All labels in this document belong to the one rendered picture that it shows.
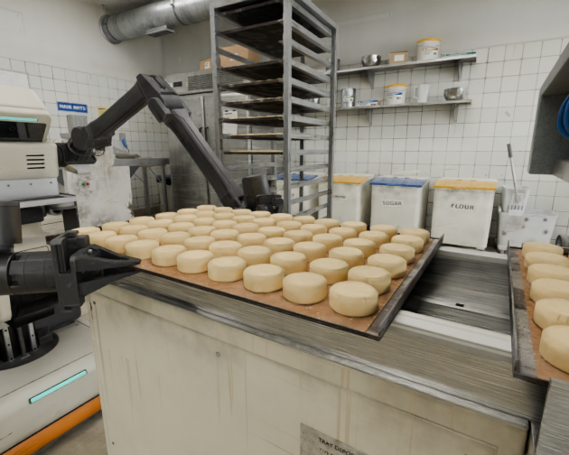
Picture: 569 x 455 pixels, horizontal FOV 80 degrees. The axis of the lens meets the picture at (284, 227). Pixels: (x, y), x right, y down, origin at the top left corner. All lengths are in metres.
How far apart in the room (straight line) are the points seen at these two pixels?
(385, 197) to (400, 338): 3.51
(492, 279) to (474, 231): 3.17
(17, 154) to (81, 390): 0.87
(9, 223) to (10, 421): 1.03
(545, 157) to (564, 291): 0.38
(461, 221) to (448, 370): 3.44
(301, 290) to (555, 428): 0.22
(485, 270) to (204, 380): 0.47
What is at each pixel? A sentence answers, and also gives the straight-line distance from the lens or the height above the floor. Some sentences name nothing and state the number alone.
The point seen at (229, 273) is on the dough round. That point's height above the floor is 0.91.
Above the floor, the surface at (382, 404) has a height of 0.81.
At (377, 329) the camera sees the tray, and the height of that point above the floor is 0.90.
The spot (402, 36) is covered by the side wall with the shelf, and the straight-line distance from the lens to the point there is 4.65.
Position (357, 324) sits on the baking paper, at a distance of 0.34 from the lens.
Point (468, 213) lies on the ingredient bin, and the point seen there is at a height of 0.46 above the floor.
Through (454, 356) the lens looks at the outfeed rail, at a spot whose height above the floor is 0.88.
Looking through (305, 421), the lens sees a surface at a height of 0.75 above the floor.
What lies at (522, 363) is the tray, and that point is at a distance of 0.34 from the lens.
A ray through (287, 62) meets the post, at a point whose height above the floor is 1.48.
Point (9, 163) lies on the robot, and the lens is 1.38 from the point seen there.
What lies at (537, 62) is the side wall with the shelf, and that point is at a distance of 4.47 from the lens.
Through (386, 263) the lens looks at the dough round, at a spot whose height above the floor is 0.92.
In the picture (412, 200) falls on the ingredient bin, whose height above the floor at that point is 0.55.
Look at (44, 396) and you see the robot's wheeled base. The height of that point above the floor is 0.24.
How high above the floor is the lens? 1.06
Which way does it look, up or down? 13 degrees down
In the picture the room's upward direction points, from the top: straight up
